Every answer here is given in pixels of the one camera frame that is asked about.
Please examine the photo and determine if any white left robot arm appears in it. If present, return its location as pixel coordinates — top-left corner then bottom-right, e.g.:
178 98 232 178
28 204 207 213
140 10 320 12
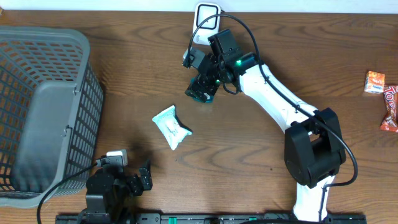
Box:
79 156 153 223

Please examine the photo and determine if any grey plastic shopping basket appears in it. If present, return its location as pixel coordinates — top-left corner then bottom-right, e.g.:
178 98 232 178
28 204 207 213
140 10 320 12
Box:
1 26 104 208

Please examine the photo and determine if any pale green tissue pack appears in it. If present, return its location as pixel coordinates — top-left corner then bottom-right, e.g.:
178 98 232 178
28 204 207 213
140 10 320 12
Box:
152 105 192 151

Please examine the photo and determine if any teal mouthwash bottle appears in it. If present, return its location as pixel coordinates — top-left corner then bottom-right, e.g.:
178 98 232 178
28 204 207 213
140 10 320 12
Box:
185 78 214 103

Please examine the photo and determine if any white barcode scanner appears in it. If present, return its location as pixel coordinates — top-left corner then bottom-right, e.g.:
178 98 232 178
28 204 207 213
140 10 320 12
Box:
193 2 221 45

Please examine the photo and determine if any small orange box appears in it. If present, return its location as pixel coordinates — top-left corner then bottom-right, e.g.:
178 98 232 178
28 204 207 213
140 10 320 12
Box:
364 71 385 94

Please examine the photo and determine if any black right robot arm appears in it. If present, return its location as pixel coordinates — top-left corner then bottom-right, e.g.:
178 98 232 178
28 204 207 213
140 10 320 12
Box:
183 29 346 222

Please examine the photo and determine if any red orange candy bar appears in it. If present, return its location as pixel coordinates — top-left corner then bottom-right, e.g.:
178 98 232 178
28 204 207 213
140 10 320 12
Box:
380 85 397 133

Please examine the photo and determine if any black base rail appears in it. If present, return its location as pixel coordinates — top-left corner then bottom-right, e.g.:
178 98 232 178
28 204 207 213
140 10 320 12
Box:
55 212 368 224

